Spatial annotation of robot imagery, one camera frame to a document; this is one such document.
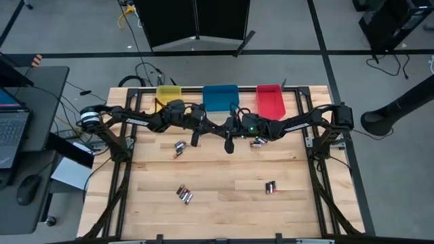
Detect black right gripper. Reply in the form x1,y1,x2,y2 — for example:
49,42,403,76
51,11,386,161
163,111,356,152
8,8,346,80
216,103,271,155

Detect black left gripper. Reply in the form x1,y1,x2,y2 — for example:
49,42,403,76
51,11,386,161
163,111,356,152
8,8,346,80
168,99,220,148

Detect blue plastic bin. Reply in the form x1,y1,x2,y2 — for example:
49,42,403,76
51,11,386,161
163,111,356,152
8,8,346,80
202,84,240,113

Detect yellow plastic bin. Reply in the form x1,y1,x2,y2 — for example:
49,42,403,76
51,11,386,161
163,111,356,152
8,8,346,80
155,85,183,115

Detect red plastic bin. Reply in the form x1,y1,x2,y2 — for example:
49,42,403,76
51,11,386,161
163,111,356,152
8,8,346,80
256,84,287,121

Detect black folding partition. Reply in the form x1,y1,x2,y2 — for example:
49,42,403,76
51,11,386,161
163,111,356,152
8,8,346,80
133,0,257,58

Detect grey power strip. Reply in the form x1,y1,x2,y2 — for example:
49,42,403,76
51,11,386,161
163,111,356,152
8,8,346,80
56,128,81,140

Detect grey flat box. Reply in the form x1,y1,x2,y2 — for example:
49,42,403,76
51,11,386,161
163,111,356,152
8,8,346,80
50,157,94,190

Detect dark grey desk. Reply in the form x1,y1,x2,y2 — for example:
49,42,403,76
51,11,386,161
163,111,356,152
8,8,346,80
0,66,71,237

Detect thick black stand pole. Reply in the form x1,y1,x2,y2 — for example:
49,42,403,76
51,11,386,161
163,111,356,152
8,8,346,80
360,74,434,136

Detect black computer mouse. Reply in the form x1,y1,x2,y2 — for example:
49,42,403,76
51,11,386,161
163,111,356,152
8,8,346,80
16,174,42,207

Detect black laptop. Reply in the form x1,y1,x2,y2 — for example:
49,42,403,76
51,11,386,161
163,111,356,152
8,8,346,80
0,86,33,170

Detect black equipment rack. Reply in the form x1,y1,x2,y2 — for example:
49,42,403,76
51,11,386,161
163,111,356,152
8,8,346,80
352,0,434,52

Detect coiled thin black cable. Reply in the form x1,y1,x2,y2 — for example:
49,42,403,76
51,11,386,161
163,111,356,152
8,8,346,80
134,62,166,87

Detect black aluminium table frame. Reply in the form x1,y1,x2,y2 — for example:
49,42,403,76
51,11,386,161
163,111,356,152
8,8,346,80
81,86,366,244

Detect thick black hose loop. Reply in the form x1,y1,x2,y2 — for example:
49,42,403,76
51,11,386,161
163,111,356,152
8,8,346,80
117,75,146,88

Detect long black floor cable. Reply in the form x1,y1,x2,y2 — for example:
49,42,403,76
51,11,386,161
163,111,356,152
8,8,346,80
117,0,153,86

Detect yellow cable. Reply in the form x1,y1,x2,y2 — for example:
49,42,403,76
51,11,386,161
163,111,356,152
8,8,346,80
117,3,137,30

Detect black cable with plug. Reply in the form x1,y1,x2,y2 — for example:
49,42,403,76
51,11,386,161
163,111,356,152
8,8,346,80
366,53,411,81

